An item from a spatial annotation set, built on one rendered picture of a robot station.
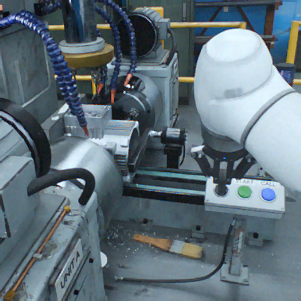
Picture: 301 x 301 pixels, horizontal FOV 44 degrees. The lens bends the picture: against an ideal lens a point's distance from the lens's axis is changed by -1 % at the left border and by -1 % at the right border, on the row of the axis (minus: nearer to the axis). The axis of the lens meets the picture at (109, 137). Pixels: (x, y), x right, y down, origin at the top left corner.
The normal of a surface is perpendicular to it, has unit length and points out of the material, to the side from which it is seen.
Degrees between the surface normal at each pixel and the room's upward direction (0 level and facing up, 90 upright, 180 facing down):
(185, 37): 90
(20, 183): 90
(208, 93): 112
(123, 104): 90
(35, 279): 0
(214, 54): 44
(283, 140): 65
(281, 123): 52
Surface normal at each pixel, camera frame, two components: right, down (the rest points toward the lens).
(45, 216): -0.07, -0.90
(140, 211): -0.29, 0.43
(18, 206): 0.96, 0.07
